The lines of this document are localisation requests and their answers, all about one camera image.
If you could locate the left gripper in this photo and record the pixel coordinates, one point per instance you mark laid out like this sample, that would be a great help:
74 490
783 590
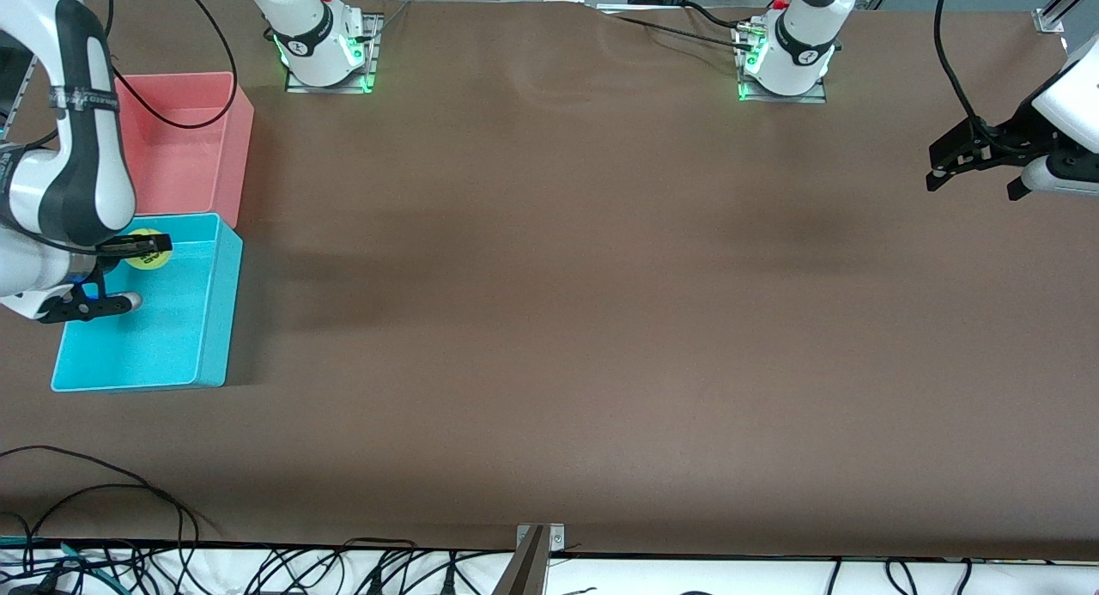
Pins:
1016 130

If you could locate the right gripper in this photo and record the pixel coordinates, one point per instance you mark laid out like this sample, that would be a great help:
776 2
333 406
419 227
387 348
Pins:
127 246

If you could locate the yellow tennis ball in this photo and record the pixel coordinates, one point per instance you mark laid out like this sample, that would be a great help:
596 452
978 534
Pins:
148 263

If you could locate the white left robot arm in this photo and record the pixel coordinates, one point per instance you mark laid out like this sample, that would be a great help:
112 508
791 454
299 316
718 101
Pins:
803 37

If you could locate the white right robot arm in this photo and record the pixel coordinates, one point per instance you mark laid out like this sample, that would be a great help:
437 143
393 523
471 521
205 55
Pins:
86 148

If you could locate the blue plastic bin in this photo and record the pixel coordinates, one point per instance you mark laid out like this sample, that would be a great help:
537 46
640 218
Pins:
172 337

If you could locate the pink plastic bin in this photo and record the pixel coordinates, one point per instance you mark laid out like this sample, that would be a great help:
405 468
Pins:
197 166

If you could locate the aluminium corner profile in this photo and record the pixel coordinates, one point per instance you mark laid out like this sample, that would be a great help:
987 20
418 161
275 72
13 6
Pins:
1049 20

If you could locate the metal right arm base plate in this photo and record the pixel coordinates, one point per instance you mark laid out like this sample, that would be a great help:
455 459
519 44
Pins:
371 37

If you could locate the dark camera stand pole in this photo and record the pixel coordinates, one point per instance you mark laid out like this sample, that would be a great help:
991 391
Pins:
524 573

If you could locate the metal table bracket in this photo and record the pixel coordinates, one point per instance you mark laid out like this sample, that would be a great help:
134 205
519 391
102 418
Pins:
556 539

